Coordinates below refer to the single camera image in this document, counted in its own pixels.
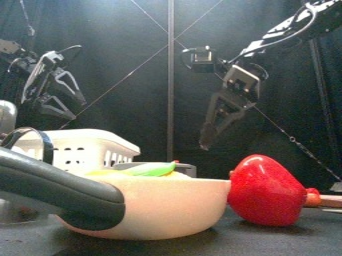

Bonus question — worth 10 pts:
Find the shiny metal cup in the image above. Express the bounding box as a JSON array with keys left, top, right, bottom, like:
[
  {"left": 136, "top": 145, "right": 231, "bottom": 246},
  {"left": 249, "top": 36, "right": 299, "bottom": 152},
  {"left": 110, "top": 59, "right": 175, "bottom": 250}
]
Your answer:
[{"left": 0, "top": 99, "right": 18, "bottom": 136}]

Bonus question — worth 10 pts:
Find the green toy vegetable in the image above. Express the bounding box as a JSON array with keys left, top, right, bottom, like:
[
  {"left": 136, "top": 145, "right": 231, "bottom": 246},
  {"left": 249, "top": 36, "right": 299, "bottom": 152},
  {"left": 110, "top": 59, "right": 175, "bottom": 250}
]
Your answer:
[
  {"left": 122, "top": 160, "right": 180, "bottom": 178},
  {"left": 110, "top": 161, "right": 197, "bottom": 178}
]

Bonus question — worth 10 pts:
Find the grey pan handle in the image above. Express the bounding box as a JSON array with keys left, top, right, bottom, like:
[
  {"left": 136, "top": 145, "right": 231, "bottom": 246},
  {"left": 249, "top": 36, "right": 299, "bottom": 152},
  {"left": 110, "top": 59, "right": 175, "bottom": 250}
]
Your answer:
[{"left": 0, "top": 146, "right": 126, "bottom": 232}]

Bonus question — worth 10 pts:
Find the black ring loop handle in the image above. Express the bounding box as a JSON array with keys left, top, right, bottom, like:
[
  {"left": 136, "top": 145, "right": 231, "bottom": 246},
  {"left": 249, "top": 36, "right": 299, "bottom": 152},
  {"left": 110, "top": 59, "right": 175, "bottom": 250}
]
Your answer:
[{"left": 0, "top": 126, "right": 56, "bottom": 166}]

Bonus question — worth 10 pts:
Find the white plastic slotted basket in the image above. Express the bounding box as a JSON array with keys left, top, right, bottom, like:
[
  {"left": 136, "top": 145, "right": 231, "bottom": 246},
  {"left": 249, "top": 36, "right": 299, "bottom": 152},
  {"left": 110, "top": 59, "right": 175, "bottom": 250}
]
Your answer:
[{"left": 8, "top": 128, "right": 141, "bottom": 176}]

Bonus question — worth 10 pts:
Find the yellow toy food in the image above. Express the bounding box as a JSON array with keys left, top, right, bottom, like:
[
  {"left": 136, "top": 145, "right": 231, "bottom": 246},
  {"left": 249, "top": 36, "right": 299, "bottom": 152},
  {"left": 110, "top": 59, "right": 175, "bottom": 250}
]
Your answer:
[{"left": 82, "top": 169, "right": 193, "bottom": 180}]

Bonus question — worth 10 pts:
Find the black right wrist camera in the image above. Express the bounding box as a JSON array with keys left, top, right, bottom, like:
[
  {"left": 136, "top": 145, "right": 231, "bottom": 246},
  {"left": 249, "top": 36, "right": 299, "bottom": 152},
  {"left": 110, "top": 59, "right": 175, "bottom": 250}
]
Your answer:
[{"left": 180, "top": 45, "right": 225, "bottom": 74}]

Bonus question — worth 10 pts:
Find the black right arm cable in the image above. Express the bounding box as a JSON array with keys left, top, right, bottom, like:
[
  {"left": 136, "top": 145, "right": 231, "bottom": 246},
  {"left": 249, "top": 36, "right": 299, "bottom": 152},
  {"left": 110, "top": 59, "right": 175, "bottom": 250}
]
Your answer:
[{"left": 228, "top": 2, "right": 317, "bottom": 65}]

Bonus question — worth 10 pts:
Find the dark slanted frame pole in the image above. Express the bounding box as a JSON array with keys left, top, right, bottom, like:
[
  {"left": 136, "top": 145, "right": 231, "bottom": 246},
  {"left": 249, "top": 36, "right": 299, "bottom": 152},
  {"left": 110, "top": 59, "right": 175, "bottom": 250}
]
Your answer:
[{"left": 308, "top": 38, "right": 340, "bottom": 174}]

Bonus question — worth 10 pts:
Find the thin diagonal brace wire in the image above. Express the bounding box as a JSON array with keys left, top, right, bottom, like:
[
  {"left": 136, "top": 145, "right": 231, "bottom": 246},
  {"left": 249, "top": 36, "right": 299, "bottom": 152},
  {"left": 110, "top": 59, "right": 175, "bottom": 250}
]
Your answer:
[
  {"left": 128, "top": 0, "right": 342, "bottom": 183},
  {"left": 58, "top": 0, "right": 224, "bottom": 130}
]

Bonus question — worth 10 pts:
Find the grey vertical frame pole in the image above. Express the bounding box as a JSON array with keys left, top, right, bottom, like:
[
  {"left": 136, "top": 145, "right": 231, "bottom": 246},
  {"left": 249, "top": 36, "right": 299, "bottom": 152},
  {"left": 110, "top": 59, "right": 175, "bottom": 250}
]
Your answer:
[{"left": 165, "top": 0, "right": 176, "bottom": 163}]

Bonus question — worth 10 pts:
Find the cream plastic bowl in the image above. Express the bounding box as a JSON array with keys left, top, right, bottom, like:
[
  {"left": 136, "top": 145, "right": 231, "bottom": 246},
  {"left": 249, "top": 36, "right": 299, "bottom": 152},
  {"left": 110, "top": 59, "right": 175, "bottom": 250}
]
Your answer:
[{"left": 53, "top": 173, "right": 233, "bottom": 242}]

